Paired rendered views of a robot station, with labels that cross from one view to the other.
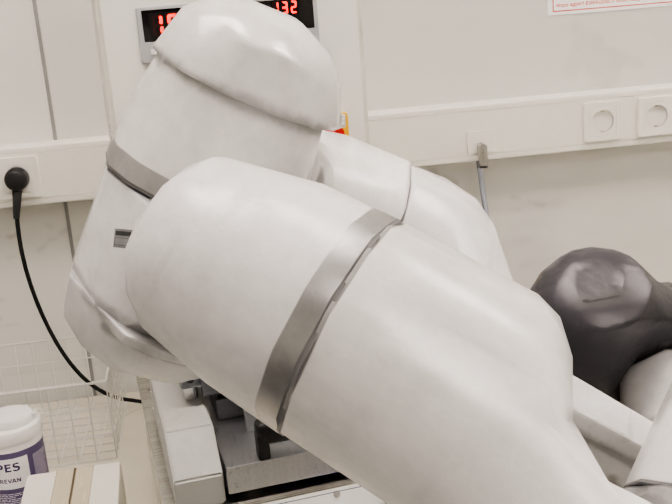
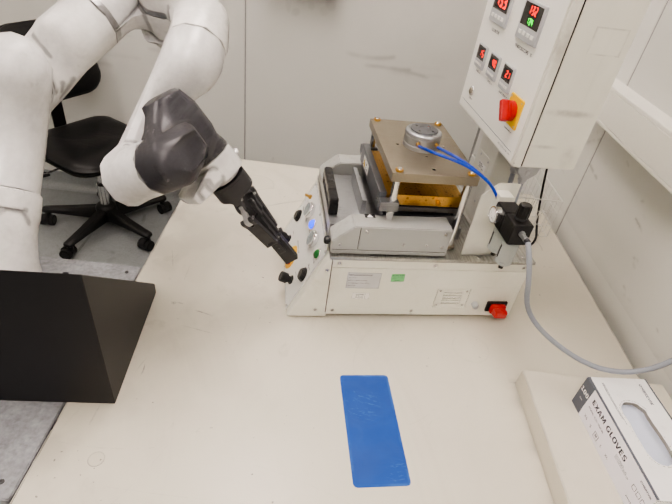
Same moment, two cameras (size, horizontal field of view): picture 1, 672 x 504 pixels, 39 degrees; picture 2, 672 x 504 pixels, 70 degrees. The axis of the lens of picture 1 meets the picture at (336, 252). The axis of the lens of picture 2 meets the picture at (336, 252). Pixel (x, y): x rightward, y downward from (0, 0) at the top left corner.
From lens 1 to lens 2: 1.36 m
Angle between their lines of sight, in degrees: 83
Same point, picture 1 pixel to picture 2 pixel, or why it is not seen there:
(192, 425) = (340, 159)
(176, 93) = not seen: outside the picture
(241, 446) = (338, 178)
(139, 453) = not seen: hidden behind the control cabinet
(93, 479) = not seen: hidden behind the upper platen
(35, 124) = (627, 71)
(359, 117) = (527, 110)
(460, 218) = (167, 44)
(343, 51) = (541, 58)
